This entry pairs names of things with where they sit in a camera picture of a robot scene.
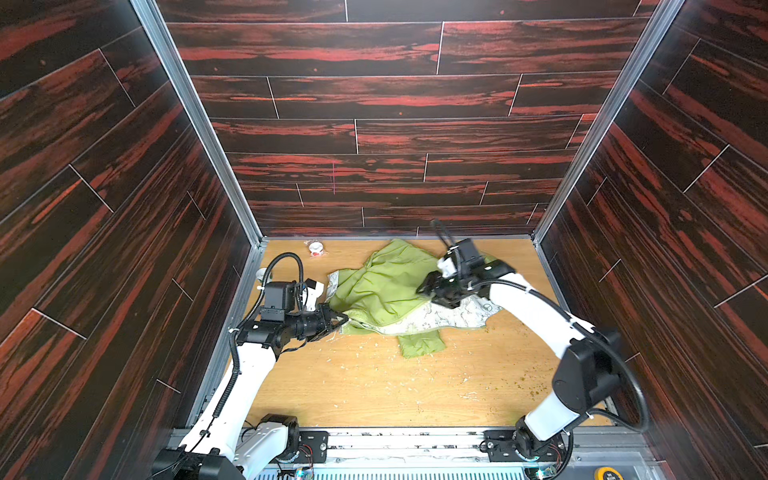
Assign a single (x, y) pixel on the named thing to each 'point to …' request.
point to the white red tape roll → (316, 248)
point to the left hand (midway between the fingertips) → (349, 319)
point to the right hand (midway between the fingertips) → (427, 291)
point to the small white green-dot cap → (260, 272)
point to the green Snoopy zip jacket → (381, 296)
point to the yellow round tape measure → (607, 473)
